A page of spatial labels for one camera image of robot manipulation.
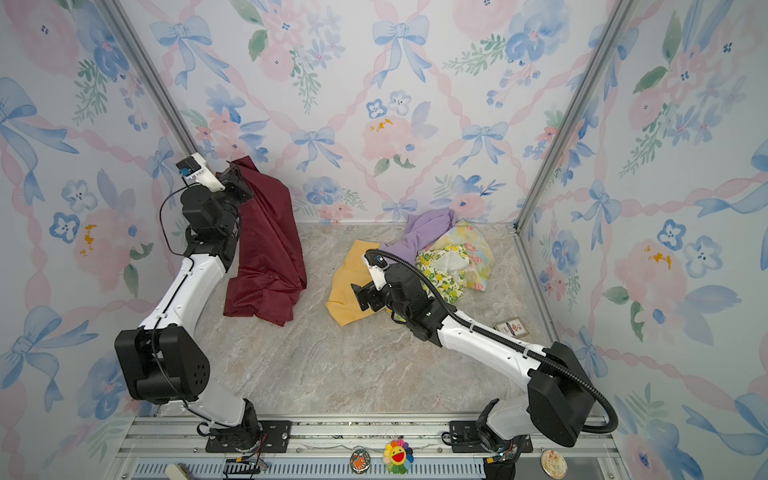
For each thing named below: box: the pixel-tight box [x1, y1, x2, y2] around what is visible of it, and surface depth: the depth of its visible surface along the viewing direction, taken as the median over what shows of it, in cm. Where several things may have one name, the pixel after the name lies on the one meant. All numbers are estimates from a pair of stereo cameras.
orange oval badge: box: [350, 448, 371, 474], surface depth 72 cm
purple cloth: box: [379, 208, 457, 264], surface depth 118 cm
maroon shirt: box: [224, 156, 307, 327], surface depth 95 cm
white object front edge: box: [166, 464, 188, 480], surface depth 68 cm
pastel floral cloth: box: [424, 221, 495, 291], surface depth 108 cm
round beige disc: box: [540, 447, 568, 480], surface depth 72 cm
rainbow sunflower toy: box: [383, 439, 414, 475], surface depth 72 cm
